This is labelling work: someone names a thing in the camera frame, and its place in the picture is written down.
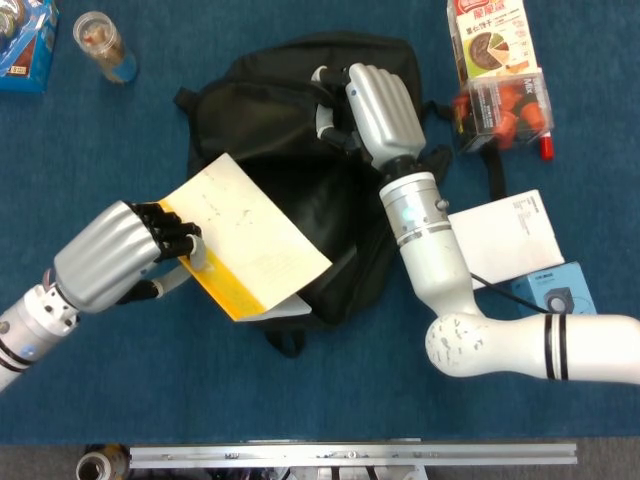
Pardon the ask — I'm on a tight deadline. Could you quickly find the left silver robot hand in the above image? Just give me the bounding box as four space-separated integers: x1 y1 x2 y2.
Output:
52 199 208 315

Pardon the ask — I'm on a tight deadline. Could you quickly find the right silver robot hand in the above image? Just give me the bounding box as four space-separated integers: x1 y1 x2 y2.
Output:
310 62 427 170

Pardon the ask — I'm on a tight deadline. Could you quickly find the black backpack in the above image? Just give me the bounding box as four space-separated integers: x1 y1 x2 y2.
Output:
172 30 509 359

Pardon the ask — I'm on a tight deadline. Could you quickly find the yellow and white book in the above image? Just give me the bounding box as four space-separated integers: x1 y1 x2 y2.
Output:
158 152 334 322

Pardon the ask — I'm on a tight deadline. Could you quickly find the clear box with orange cups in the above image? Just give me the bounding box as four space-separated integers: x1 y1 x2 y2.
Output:
451 72 556 155

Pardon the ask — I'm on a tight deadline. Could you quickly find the white red cake mix box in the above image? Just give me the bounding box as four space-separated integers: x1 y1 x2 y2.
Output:
446 0 540 84

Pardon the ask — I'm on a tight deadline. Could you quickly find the white flat box green edge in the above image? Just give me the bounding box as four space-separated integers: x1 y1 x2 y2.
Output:
447 188 566 291

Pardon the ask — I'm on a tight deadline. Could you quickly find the clear tube with blue base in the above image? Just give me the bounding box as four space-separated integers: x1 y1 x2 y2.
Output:
72 11 140 85

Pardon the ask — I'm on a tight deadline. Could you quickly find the tape roll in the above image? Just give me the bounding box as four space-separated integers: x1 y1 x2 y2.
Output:
75 443 132 480

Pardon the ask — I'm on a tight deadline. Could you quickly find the blue snack box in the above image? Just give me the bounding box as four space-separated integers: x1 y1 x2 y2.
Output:
0 0 60 95

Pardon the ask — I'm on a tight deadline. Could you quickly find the light blue speaker box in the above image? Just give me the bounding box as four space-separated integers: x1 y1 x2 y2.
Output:
510 261 599 317

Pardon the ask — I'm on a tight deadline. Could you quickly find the black cable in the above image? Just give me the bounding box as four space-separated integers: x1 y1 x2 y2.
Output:
469 272 549 315

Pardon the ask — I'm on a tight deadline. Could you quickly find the aluminium rail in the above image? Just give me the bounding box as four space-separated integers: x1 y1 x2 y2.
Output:
128 442 579 470

